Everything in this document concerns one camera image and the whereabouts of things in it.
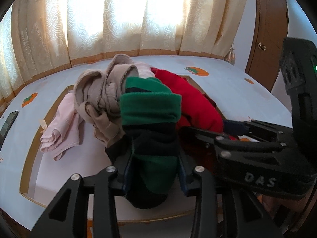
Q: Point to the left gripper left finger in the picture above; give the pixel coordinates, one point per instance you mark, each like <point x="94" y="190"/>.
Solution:
<point x="120" y="157"/>

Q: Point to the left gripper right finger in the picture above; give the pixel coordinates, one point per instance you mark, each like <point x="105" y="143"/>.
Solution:
<point x="189" y="175"/>

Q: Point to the green black striped underwear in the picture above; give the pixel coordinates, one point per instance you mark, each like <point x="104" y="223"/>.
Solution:
<point x="149" y="113"/>

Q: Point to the light pink underwear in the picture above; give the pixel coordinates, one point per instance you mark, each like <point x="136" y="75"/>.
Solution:
<point x="63" y="131"/>

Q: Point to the beige underwear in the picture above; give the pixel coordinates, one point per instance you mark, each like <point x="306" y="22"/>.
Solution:
<point x="97" y="96"/>

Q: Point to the bright red underwear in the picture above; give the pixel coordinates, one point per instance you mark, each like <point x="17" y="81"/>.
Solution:
<point x="196" y="110"/>

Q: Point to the person right hand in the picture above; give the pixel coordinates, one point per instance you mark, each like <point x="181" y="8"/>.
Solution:
<point x="291" y="213"/>

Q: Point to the brass door knob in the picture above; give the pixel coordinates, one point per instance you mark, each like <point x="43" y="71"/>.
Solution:
<point x="262" y="46"/>

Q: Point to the black smartphone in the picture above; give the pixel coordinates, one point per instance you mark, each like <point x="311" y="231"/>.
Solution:
<point x="7" y="125"/>

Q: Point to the brown wooden door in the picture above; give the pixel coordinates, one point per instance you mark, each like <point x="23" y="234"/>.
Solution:
<point x="271" y="27"/>

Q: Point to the orange cream patterned curtain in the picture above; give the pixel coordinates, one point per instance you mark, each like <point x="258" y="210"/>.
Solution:
<point x="43" y="37"/>

